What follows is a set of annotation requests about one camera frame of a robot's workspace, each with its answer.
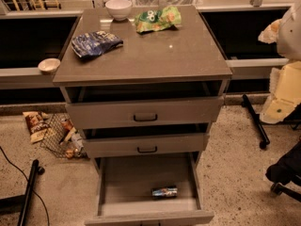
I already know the grey top drawer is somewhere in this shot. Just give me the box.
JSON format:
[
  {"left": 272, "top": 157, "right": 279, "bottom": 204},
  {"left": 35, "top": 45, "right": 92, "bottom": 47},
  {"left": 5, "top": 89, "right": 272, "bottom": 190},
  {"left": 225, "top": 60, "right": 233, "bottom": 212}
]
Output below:
[{"left": 66, "top": 97, "right": 223, "bottom": 129}]

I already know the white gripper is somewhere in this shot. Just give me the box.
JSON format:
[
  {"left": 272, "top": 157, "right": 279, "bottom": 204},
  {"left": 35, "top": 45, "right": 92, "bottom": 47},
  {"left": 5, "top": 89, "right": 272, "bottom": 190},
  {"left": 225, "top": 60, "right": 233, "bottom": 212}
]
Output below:
[{"left": 258, "top": 4, "right": 301, "bottom": 60}]

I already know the green snack bag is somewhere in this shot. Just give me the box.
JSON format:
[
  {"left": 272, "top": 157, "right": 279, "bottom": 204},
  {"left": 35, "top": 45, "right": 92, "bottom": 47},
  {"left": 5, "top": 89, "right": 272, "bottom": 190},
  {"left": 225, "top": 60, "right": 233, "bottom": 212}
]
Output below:
[{"left": 135, "top": 6, "right": 182, "bottom": 34}]

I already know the brown snack bag on floor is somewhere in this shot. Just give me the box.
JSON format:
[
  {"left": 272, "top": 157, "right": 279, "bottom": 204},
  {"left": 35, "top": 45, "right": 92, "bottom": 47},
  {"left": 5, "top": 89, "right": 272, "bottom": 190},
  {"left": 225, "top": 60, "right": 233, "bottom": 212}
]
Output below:
[{"left": 23, "top": 111, "right": 50, "bottom": 143}]

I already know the black cable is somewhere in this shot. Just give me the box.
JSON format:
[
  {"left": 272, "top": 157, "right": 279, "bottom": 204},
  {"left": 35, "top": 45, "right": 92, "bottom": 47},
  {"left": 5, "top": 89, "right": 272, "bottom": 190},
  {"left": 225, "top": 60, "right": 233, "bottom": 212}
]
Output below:
[{"left": 0, "top": 145, "right": 51, "bottom": 226}]

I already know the blue snack bag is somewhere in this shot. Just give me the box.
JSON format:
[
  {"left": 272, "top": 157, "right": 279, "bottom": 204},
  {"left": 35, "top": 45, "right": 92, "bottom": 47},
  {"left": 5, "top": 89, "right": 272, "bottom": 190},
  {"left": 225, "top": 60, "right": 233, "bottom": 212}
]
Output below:
[{"left": 71, "top": 31, "right": 123, "bottom": 59}]

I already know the grey middle drawer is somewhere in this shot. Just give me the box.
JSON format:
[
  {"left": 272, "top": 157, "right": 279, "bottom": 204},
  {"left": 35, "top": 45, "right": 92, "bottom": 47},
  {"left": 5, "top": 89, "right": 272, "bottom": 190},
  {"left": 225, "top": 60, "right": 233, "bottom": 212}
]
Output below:
[{"left": 84, "top": 133, "right": 209, "bottom": 158}]

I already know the redbull can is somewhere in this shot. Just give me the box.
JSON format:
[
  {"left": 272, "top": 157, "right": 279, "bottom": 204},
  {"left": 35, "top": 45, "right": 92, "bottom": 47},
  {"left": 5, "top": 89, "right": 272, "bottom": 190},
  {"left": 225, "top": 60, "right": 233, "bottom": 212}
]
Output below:
[{"left": 151, "top": 186, "right": 178, "bottom": 199}]

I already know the white bowl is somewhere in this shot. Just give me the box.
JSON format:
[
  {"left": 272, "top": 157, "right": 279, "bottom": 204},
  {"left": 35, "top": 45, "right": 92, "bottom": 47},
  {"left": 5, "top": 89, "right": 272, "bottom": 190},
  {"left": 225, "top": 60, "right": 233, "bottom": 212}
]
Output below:
[{"left": 105, "top": 0, "right": 132, "bottom": 21}]

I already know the grey bottom drawer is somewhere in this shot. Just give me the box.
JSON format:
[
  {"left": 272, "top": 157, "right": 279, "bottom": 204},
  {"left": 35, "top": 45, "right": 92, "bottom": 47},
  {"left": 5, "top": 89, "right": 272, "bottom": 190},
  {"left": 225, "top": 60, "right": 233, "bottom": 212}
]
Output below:
[{"left": 85, "top": 153, "right": 214, "bottom": 226}]

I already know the grey drawer cabinet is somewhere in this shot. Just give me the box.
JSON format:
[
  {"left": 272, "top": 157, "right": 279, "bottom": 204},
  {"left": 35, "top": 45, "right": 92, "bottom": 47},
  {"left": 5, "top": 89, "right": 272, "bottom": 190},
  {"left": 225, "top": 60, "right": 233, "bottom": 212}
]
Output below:
[{"left": 52, "top": 5, "right": 233, "bottom": 226}]

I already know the black stand leg left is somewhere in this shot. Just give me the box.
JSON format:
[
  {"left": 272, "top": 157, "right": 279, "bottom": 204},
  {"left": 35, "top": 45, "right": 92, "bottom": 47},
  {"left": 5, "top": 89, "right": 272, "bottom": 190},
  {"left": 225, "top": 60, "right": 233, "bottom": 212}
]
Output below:
[{"left": 0, "top": 159, "right": 40, "bottom": 226}]

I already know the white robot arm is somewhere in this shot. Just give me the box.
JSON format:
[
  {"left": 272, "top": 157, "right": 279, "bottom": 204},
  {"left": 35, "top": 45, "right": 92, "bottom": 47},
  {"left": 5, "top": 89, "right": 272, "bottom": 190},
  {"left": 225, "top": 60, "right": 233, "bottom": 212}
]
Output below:
[{"left": 258, "top": 3, "right": 301, "bottom": 124}]

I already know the grey drawer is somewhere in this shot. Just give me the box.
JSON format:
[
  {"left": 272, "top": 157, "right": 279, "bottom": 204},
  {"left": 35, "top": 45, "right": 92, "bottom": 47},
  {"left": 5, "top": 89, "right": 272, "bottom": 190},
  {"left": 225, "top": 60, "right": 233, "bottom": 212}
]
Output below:
[
  {"left": 66, "top": 97, "right": 223, "bottom": 129},
  {"left": 85, "top": 153, "right": 214, "bottom": 226},
  {"left": 84, "top": 133, "right": 209, "bottom": 158}
]

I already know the wire basket with items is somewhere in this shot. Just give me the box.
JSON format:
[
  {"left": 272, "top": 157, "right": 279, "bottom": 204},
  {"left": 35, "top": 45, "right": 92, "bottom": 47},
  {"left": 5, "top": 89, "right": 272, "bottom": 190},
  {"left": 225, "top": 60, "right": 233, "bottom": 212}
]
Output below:
[{"left": 40, "top": 113, "right": 87, "bottom": 159}]

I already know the small white dish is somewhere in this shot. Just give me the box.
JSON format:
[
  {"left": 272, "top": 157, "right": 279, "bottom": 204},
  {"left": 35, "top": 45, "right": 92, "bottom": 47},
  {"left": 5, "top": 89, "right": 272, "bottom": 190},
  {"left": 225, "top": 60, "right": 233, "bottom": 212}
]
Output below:
[{"left": 38, "top": 58, "right": 60, "bottom": 73}]

